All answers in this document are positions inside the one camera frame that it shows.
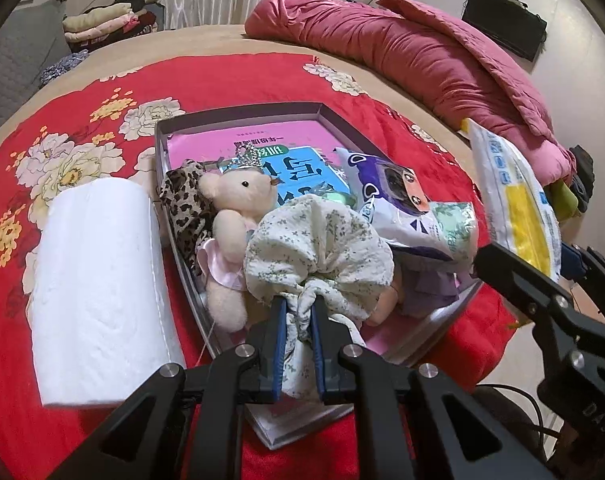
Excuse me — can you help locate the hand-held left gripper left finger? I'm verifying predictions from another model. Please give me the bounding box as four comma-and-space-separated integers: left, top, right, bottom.
47, 296, 289, 480

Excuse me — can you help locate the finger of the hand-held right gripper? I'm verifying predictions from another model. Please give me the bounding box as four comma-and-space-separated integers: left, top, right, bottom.
475, 242, 605, 376
561, 245, 605, 328

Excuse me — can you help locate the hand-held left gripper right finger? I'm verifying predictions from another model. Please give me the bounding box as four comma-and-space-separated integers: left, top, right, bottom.
313, 296, 558, 480

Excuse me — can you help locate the white and yellow packet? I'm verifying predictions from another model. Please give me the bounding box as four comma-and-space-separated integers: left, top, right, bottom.
465, 117, 564, 281

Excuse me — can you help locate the teddy bear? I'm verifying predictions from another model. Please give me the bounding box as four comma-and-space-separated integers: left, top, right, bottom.
400, 262, 463, 318
197, 142, 278, 333

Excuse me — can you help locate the white floral scrunchie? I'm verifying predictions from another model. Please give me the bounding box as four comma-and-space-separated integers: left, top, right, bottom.
245, 194, 396, 401

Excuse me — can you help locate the white tissue pack purple print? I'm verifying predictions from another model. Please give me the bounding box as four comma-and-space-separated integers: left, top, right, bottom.
333, 147, 466, 261

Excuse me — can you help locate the leopard print scrunchie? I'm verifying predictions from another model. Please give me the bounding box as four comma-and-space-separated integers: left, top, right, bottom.
158, 159, 218, 276

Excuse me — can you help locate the dark tray with pink book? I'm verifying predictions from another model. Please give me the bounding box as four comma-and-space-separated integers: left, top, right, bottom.
154, 101, 486, 451

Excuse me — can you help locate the green cloth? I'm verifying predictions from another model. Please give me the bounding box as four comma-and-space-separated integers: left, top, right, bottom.
550, 180, 581, 221

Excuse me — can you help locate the white toilet paper roll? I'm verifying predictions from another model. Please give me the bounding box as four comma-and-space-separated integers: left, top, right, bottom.
30, 178, 187, 407

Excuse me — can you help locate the pink workbook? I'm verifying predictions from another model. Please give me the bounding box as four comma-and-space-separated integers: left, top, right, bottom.
165, 119, 433, 443

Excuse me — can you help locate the pink quilt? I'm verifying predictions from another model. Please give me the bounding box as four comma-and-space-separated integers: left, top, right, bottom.
244, 0, 578, 188

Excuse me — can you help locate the red floral blanket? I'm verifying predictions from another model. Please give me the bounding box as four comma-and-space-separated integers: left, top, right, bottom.
0, 52, 521, 480

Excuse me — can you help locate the tan bed sheet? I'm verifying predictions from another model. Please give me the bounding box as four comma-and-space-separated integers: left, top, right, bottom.
0, 24, 478, 171

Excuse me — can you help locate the blue patterned cloth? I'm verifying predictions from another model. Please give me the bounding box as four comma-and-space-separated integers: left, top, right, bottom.
39, 49, 90, 87

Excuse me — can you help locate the pink folded garment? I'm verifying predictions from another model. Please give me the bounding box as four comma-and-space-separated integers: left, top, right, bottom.
64, 15, 143, 43

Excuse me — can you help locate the cream folded garment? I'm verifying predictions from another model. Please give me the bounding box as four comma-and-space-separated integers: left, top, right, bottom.
62, 2, 133, 31

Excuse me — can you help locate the grey quilted cover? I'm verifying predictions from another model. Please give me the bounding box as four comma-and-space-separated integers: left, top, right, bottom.
0, 0, 73, 146

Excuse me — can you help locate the black wall television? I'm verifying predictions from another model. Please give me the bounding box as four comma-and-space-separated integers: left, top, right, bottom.
461, 0, 548, 61

